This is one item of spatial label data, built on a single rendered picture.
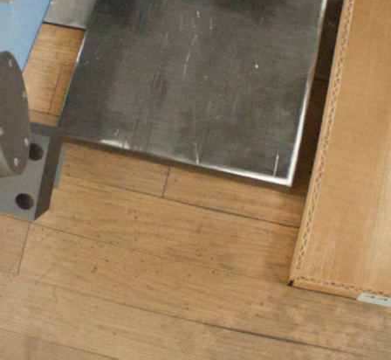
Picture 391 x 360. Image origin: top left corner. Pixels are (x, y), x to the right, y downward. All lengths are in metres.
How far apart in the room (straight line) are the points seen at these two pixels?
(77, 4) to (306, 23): 0.18
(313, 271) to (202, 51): 0.17
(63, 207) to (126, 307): 0.09
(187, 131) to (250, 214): 0.07
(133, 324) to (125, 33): 0.21
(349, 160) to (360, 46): 0.09
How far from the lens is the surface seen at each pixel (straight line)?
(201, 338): 0.72
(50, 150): 0.50
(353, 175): 0.74
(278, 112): 0.73
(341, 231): 0.73
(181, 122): 0.73
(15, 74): 0.47
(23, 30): 0.69
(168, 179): 0.74
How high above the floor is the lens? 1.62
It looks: 75 degrees down
